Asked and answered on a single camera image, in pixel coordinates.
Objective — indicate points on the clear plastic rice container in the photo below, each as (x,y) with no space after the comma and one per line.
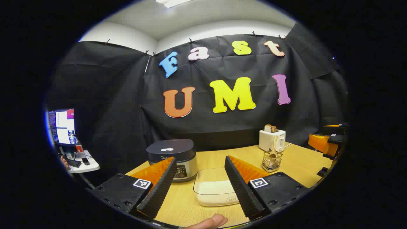
(210,175)

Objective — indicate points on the white side table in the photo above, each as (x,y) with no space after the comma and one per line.
(90,165)

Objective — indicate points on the white rice heap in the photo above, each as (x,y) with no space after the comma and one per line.
(216,190)

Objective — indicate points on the red can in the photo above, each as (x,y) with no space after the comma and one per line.
(79,148)

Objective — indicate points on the black clamp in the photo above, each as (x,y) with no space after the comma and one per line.
(322,171)

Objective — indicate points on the black backdrop cloth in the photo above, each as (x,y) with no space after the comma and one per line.
(127,111)

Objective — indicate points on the black keyboard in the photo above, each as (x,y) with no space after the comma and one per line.
(73,163)

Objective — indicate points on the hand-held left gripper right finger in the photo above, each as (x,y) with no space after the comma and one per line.
(241,187)

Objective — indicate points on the black and silver rice cooker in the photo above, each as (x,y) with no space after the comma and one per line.
(170,151)

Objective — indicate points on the white toaster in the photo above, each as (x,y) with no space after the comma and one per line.
(270,140)

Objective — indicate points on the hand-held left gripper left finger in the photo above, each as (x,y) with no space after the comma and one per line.
(159,187)

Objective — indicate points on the wooden spoon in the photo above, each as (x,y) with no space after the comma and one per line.
(274,146)

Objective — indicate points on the clear chopstick holder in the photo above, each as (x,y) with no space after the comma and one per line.
(272,165)

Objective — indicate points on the computer monitor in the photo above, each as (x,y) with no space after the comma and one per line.
(63,127)

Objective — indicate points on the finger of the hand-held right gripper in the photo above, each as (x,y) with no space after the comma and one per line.
(338,128)
(322,143)

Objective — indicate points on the black computer mouse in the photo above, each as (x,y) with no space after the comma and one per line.
(85,161)

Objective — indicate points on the toasted bread slice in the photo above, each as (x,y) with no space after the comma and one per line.
(270,128)

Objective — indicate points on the ceiling light panel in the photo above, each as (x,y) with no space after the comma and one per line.
(173,2)

